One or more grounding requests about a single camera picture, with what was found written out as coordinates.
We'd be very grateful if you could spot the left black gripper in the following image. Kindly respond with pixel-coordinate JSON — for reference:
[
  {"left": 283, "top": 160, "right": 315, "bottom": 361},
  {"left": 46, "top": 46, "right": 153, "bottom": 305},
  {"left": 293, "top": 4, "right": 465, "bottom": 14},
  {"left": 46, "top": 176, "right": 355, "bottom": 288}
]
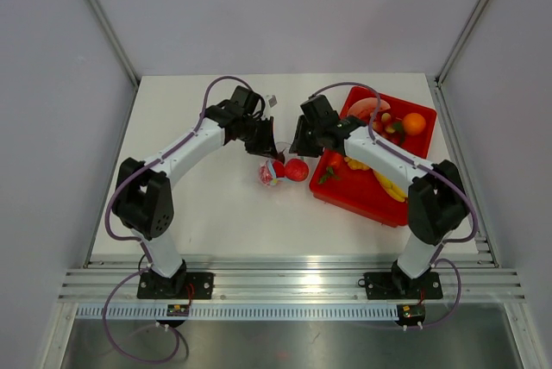
[{"left": 240, "top": 116, "right": 278, "bottom": 159}]

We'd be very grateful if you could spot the clear zip top bag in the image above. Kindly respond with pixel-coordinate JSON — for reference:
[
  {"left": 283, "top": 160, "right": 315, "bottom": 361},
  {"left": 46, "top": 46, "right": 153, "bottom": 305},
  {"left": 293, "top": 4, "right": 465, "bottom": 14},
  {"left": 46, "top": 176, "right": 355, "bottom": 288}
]
[{"left": 258, "top": 141, "right": 304, "bottom": 186}]

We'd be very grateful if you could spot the red tomato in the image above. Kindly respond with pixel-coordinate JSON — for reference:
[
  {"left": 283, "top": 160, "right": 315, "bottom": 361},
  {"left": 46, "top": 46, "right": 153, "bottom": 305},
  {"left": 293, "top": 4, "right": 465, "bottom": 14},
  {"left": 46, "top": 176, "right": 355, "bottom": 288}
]
[{"left": 258, "top": 159, "right": 285, "bottom": 186}]

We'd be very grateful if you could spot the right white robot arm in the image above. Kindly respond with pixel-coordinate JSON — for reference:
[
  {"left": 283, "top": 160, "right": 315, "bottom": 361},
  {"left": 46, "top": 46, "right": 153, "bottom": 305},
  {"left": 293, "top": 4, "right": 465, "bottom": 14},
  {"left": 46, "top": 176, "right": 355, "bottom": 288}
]
[{"left": 291, "top": 95, "right": 469, "bottom": 297}]

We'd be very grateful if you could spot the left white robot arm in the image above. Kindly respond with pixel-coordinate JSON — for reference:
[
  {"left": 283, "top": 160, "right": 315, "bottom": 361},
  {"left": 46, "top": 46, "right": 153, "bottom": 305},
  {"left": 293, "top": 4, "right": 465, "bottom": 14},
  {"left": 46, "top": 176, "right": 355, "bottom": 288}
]
[{"left": 105, "top": 86, "right": 277, "bottom": 299}]

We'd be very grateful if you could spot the watermelon slice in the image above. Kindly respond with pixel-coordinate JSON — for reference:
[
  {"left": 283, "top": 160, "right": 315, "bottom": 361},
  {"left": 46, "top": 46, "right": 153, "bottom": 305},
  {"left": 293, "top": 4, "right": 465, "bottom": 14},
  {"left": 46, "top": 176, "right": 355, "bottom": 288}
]
[{"left": 347, "top": 97, "right": 391, "bottom": 122}]

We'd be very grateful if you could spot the yellow ginger root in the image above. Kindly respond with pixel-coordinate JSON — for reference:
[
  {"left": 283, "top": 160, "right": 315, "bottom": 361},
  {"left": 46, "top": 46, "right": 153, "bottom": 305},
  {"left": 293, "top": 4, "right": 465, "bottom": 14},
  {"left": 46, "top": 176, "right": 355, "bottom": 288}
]
[{"left": 344, "top": 157, "right": 370, "bottom": 171}]

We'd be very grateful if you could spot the red plastic tray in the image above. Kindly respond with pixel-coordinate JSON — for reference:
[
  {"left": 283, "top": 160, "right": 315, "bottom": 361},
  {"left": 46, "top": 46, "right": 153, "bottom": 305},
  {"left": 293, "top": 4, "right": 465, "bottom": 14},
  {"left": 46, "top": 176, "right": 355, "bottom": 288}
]
[{"left": 310, "top": 94, "right": 436, "bottom": 228}]

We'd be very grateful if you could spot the lychee bunch with leaf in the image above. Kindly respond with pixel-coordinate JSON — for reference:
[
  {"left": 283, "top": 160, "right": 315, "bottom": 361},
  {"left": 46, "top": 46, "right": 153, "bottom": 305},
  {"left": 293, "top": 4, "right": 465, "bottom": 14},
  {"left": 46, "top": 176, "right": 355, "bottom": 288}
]
[{"left": 372, "top": 111, "right": 406, "bottom": 147}]

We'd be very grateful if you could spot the orange fruit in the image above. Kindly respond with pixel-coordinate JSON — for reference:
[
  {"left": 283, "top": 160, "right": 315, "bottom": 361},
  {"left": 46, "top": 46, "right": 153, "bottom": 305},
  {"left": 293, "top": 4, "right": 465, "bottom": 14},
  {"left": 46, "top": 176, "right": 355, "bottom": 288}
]
[{"left": 402, "top": 113, "right": 427, "bottom": 136}]

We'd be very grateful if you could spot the yellow banana bunch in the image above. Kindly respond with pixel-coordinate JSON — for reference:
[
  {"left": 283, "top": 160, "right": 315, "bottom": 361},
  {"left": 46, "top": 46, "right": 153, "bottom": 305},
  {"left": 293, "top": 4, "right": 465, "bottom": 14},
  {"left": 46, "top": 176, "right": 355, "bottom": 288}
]
[{"left": 373, "top": 171, "right": 407, "bottom": 203}]

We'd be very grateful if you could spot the left circuit board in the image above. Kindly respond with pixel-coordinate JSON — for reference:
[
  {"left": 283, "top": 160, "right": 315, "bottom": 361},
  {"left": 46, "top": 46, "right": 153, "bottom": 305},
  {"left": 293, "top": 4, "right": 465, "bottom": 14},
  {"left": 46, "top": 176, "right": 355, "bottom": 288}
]
[{"left": 166, "top": 304, "right": 190, "bottom": 317}]

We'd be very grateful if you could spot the circuit board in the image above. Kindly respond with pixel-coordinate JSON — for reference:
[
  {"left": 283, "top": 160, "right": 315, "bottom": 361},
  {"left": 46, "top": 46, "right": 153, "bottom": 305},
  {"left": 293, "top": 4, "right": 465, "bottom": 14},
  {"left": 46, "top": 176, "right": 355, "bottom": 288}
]
[
  {"left": 166, "top": 304, "right": 190, "bottom": 317},
  {"left": 397, "top": 304, "right": 426, "bottom": 325}
]

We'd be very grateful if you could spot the right circuit board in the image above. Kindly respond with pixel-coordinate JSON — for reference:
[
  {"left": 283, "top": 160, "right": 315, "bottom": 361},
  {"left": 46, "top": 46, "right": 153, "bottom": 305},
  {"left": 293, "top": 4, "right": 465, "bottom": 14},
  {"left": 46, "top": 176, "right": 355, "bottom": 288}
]
[{"left": 397, "top": 304, "right": 426, "bottom": 325}]

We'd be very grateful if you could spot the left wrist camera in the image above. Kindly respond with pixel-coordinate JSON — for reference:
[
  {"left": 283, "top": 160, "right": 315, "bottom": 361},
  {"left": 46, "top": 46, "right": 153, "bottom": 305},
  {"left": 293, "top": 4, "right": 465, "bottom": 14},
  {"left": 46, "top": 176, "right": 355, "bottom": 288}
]
[{"left": 265, "top": 95, "right": 277, "bottom": 108}]

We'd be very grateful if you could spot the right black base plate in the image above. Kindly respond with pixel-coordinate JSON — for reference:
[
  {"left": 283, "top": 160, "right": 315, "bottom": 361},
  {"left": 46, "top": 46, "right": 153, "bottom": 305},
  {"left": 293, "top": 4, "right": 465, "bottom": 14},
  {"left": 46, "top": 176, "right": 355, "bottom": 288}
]
[{"left": 357, "top": 272, "right": 443, "bottom": 300}]

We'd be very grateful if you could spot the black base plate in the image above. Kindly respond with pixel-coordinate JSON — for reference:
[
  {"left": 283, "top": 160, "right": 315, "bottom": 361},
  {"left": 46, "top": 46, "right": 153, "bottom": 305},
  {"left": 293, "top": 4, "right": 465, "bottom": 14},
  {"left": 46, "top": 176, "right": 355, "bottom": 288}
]
[
  {"left": 357, "top": 272, "right": 443, "bottom": 300},
  {"left": 136, "top": 272, "right": 214, "bottom": 300}
]

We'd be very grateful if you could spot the white slotted cable duct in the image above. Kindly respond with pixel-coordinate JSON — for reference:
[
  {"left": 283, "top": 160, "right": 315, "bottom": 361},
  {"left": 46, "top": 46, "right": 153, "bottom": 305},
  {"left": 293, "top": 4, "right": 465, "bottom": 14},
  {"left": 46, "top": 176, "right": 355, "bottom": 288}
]
[{"left": 76, "top": 303, "right": 398, "bottom": 322}]

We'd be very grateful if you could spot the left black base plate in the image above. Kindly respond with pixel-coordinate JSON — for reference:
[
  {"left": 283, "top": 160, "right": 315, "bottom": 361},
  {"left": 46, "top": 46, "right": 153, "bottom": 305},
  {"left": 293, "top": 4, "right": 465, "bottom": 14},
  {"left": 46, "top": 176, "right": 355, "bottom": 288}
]
[{"left": 136, "top": 272, "right": 214, "bottom": 300}]

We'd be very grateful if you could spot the left aluminium corner post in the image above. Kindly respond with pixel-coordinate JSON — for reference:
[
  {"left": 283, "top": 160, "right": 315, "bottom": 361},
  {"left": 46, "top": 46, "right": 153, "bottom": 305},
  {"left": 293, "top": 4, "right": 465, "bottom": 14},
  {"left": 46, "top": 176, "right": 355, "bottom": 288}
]
[{"left": 64, "top": 0, "right": 140, "bottom": 90}]

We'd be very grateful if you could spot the aluminium corner post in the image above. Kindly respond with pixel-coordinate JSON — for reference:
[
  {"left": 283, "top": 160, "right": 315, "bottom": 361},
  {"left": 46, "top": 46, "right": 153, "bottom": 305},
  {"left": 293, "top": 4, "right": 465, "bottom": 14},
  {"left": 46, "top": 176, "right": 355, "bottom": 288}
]
[
  {"left": 435, "top": 0, "right": 492, "bottom": 88},
  {"left": 64, "top": 0, "right": 140, "bottom": 90}
]

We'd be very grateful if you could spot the aluminium rail frame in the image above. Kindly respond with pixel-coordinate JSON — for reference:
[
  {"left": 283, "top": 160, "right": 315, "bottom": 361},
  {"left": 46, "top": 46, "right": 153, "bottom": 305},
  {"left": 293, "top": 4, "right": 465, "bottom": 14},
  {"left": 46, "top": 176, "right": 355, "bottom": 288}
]
[{"left": 59, "top": 254, "right": 526, "bottom": 303}]

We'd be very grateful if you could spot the right aluminium corner post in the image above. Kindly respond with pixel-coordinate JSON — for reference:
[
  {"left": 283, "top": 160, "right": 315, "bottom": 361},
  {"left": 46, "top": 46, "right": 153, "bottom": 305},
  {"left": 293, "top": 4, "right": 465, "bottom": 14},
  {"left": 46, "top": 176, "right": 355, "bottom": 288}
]
[{"left": 435, "top": 0, "right": 492, "bottom": 88}]

